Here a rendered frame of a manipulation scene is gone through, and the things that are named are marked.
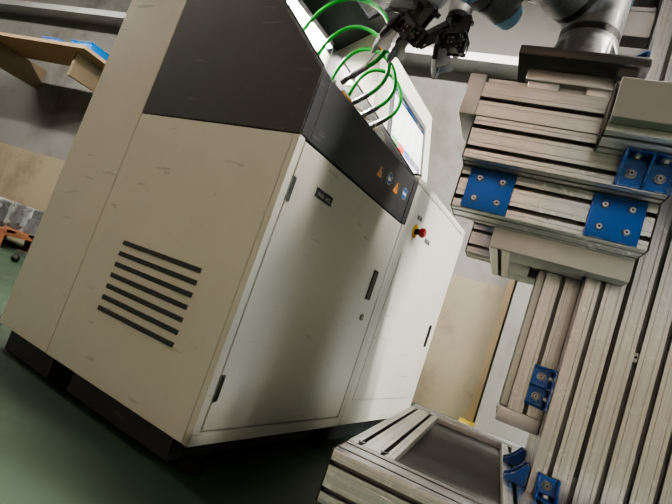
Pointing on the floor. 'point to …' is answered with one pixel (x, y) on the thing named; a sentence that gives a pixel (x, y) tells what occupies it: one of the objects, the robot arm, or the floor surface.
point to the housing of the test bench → (87, 182)
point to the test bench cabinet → (179, 285)
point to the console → (400, 284)
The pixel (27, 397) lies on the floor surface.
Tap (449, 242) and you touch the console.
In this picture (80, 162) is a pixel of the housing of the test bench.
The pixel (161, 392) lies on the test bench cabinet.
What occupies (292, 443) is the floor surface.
